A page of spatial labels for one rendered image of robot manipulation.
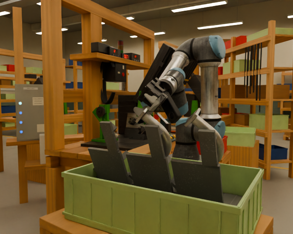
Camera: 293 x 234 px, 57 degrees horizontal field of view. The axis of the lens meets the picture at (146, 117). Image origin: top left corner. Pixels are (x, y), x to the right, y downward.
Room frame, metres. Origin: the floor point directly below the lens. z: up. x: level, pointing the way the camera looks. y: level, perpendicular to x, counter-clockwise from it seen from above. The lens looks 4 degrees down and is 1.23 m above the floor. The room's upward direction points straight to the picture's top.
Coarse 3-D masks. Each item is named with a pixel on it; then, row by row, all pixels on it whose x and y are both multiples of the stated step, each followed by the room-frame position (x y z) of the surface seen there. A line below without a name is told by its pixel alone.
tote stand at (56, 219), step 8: (64, 208) 1.03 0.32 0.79; (48, 216) 0.96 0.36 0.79; (56, 216) 0.96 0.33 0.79; (64, 216) 0.96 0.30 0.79; (264, 216) 0.96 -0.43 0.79; (40, 224) 0.95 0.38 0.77; (48, 224) 0.92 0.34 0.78; (56, 224) 0.90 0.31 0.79; (64, 224) 0.90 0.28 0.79; (72, 224) 0.90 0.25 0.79; (80, 224) 0.90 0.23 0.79; (264, 224) 0.90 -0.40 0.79; (272, 224) 0.94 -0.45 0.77; (40, 232) 0.95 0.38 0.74; (48, 232) 0.92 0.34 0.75; (56, 232) 0.89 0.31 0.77; (64, 232) 0.86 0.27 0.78; (72, 232) 0.84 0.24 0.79; (80, 232) 0.84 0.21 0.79; (88, 232) 0.84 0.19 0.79; (96, 232) 0.84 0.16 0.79; (104, 232) 0.84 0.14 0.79; (256, 232) 0.84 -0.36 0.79; (264, 232) 0.85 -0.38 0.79; (272, 232) 0.95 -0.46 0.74
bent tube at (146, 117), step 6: (144, 114) 0.86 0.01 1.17; (138, 120) 0.87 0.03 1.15; (144, 120) 0.86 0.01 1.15; (150, 120) 0.86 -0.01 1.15; (156, 120) 0.87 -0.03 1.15; (162, 126) 0.86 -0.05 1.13; (162, 138) 0.86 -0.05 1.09; (168, 138) 0.86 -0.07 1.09; (168, 144) 0.87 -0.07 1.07; (168, 150) 0.88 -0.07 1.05
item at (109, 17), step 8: (64, 0) 1.82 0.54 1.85; (72, 0) 1.89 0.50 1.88; (80, 0) 1.96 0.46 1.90; (88, 0) 2.04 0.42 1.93; (72, 8) 1.97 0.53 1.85; (80, 8) 1.97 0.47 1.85; (88, 8) 2.04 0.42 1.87; (96, 8) 2.12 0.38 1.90; (104, 8) 2.22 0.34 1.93; (104, 16) 2.22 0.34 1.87; (112, 16) 2.31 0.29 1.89; (120, 16) 2.43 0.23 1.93; (112, 24) 2.39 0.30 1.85; (120, 24) 2.43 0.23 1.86; (128, 24) 2.55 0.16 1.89; (136, 24) 2.68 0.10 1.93; (128, 32) 2.70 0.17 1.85; (136, 32) 2.70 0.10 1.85; (144, 32) 2.83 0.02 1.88; (152, 32) 3.00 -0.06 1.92
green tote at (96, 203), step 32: (192, 160) 1.12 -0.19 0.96; (64, 192) 0.94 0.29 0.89; (96, 192) 0.87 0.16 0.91; (128, 192) 0.80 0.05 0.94; (160, 192) 0.74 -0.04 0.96; (224, 192) 1.05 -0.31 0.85; (256, 192) 0.87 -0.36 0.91; (96, 224) 0.86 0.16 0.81; (128, 224) 0.80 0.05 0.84; (160, 224) 0.75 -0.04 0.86; (192, 224) 0.70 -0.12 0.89; (224, 224) 0.65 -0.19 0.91; (256, 224) 0.86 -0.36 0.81
